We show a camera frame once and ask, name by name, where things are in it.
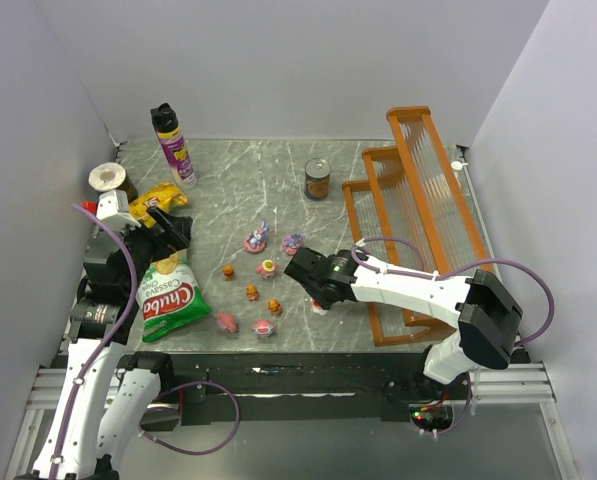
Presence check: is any purple cat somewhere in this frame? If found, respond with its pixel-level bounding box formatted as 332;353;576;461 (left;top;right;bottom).
282;233;306;256

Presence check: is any pink figure with green hat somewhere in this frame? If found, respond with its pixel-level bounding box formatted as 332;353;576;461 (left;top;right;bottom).
255;259;278;278

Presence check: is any orange bear figure middle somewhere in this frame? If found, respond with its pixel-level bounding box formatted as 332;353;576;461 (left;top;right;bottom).
246;284;259;302

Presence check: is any purple insect spray can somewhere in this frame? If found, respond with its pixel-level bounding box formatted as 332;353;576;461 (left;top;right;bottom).
150;103;197;188

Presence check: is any pink pig figure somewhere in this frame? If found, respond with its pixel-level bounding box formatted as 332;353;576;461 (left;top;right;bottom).
217;311;239;333

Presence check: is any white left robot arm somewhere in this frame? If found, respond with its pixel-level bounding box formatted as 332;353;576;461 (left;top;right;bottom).
25;207;193;479

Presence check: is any yellow snack bag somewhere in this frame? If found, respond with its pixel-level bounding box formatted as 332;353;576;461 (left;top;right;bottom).
129;182;189;228

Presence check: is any chips tube with white lid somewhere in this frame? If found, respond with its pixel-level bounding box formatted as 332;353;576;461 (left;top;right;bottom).
88;162;138;202

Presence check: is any brown tin can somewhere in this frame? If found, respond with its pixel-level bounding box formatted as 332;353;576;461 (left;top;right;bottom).
305;158;331;200

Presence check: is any orange bear figure right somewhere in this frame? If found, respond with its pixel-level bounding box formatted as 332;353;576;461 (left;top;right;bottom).
267;298;283;316

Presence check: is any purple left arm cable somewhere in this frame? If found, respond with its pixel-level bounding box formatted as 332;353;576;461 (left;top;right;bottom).
47;202;139;480

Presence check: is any green Chuba cassava chips bag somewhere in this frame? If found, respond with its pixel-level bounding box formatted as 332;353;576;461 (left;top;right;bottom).
136;250;212;343

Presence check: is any purple bunny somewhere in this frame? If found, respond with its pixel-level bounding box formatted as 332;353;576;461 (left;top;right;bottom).
243;218;269;254

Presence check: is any orange tiered display shelf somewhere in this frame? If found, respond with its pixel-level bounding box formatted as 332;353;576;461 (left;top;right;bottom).
341;105;499;348

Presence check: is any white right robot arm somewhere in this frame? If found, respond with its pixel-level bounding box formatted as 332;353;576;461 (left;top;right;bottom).
284;246;522;385

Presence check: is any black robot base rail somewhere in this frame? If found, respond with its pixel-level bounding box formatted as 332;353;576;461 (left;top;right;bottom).
162;352;468;426

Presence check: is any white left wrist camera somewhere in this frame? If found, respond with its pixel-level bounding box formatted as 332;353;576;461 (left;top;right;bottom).
96;189;141;232

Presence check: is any small orange bear figure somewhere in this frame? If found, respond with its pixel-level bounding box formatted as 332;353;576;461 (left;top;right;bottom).
222;264;235;280

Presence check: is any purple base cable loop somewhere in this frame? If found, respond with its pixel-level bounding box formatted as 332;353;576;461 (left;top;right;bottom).
137;381;241;455

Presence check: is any pink round figure teal face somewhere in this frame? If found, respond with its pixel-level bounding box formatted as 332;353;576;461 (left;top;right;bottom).
252;319;275;338

